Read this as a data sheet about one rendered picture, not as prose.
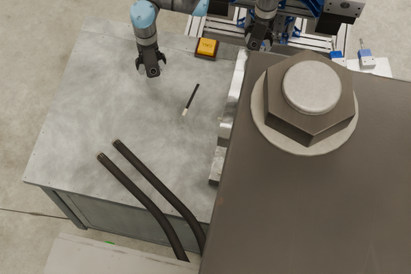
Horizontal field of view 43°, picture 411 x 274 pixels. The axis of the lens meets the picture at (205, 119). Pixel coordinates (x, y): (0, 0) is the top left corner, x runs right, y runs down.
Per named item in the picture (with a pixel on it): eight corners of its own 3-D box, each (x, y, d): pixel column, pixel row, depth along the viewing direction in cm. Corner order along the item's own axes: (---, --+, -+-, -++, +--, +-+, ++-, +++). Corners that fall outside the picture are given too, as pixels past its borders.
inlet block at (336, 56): (324, 44, 198) (327, 36, 193) (337, 43, 198) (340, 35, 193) (329, 74, 192) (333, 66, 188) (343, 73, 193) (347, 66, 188)
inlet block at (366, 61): (351, 43, 198) (356, 34, 193) (365, 41, 199) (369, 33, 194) (358, 72, 193) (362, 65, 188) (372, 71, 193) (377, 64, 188)
